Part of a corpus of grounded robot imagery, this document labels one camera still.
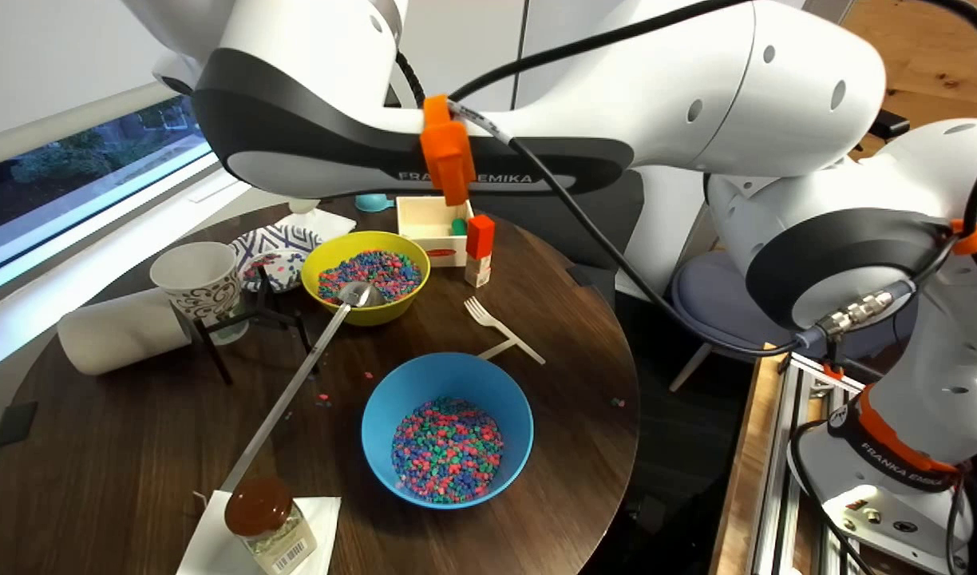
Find colourful beads in yellow bowl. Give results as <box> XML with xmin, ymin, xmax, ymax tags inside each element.
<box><xmin>317</xmin><ymin>248</ymin><xmax>424</xmax><ymax>309</ymax></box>

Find yellow bowl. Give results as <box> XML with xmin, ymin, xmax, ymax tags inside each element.
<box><xmin>297</xmin><ymin>227</ymin><xmax>433</xmax><ymax>329</ymax></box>

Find blue bowl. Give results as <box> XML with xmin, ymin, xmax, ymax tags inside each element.
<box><xmin>358</xmin><ymin>348</ymin><xmax>535</xmax><ymax>515</ymax></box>

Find colourful beads in blue bowl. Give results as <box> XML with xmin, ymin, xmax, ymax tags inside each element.
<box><xmin>388</xmin><ymin>394</ymin><xmax>509</xmax><ymax>503</ymax></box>

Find black white striped bowl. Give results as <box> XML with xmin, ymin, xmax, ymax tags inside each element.
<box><xmin>227</xmin><ymin>218</ymin><xmax>327</xmax><ymax>297</ymax></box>

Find orange-capped wooden bottle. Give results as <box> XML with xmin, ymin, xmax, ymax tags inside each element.
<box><xmin>463</xmin><ymin>211</ymin><xmax>502</xmax><ymax>289</ymax></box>

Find cream plastic fork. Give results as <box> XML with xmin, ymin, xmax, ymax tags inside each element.
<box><xmin>463</xmin><ymin>293</ymin><xmax>548</xmax><ymax>369</ymax></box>

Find short cream plastic utensil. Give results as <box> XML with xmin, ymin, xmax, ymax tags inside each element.
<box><xmin>476</xmin><ymin>336</ymin><xmax>520</xmax><ymax>364</ymax></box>

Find dark grey armchair couch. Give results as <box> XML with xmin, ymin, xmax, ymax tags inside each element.
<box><xmin>502</xmin><ymin>170</ymin><xmax>661</xmax><ymax>312</ymax></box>

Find cream wooden box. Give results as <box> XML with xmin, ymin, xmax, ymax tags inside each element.
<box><xmin>394</xmin><ymin>191</ymin><xmax>479</xmax><ymax>272</ymax></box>

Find small teal round object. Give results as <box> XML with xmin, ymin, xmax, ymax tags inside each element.
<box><xmin>350</xmin><ymin>188</ymin><xmax>396</xmax><ymax>218</ymax></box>

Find white paper napkin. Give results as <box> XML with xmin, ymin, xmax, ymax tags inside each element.
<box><xmin>254</xmin><ymin>203</ymin><xmax>361</xmax><ymax>251</ymax></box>

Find blue-grey upholstered chair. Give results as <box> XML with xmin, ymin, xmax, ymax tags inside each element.
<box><xmin>668</xmin><ymin>248</ymin><xmax>832</xmax><ymax>362</ymax></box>

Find small black tripod stand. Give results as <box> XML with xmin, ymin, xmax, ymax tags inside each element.
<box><xmin>167</xmin><ymin>260</ymin><xmax>319</xmax><ymax>390</ymax></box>

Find white paper sheet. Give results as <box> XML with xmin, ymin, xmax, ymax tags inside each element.
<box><xmin>177</xmin><ymin>491</ymin><xmax>346</xmax><ymax>575</ymax></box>

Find patterned paper cup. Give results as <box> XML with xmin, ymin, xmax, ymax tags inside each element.
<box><xmin>148</xmin><ymin>239</ymin><xmax>250</xmax><ymax>348</ymax></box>

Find wooden bench top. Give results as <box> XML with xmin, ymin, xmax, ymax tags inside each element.
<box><xmin>708</xmin><ymin>338</ymin><xmax>796</xmax><ymax>575</ymax></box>

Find jar with brown lid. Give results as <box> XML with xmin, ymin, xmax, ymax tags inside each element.
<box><xmin>220</xmin><ymin>472</ymin><xmax>319</xmax><ymax>575</ymax></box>

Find white paper towel roll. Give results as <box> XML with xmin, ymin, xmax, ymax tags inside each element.
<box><xmin>53</xmin><ymin>289</ymin><xmax>194</xmax><ymax>379</ymax></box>

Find small black square pad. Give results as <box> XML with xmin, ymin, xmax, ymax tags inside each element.
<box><xmin>0</xmin><ymin>398</ymin><xmax>43</xmax><ymax>454</ymax></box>

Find long-handled grey metal spoon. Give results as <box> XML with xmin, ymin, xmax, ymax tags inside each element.
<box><xmin>216</xmin><ymin>279</ymin><xmax>372</xmax><ymax>503</ymax></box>

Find aluminium extrusion frame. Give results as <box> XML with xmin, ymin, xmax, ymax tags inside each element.
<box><xmin>747</xmin><ymin>346</ymin><xmax>977</xmax><ymax>575</ymax></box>

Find window with white frame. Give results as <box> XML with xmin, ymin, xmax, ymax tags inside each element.
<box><xmin>0</xmin><ymin>82</ymin><xmax>299</xmax><ymax>379</ymax></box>

